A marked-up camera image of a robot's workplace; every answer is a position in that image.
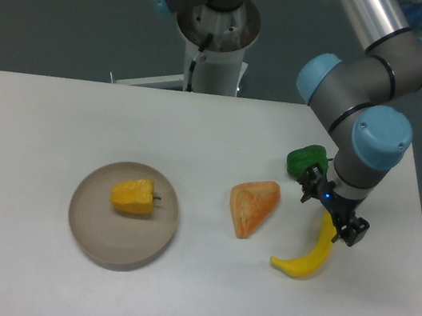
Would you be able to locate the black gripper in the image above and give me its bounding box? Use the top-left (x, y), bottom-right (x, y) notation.
top-left (298, 162), bottom-right (370, 247)

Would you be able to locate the yellow toy bell pepper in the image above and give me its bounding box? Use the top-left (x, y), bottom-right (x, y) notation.
top-left (109, 178), bottom-right (162, 217)

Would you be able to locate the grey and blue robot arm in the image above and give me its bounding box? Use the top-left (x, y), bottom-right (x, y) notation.
top-left (154, 0), bottom-right (422, 246)

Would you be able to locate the green toy bell pepper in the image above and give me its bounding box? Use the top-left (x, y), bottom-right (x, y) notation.
top-left (286, 145), bottom-right (329, 180)

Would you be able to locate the beige round plate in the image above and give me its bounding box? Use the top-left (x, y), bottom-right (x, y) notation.
top-left (68, 162), bottom-right (180, 271)

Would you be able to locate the yellow toy banana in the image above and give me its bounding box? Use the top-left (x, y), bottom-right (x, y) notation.
top-left (269, 212), bottom-right (336, 278)

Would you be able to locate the orange toy fruit wedge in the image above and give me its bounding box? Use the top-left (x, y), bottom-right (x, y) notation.
top-left (229, 181), bottom-right (281, 239)

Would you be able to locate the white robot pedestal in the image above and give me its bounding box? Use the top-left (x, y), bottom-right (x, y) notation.
top-left (177, 0), bottom-right (261, 97)

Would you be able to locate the white metal frame bracket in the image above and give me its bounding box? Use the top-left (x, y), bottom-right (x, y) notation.
top-left (109, 72), bottom-right (184, 90)

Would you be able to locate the black cable on pedestal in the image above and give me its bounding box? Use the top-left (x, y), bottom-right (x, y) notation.
top-left (183, 30), bottom-right (215, 95)

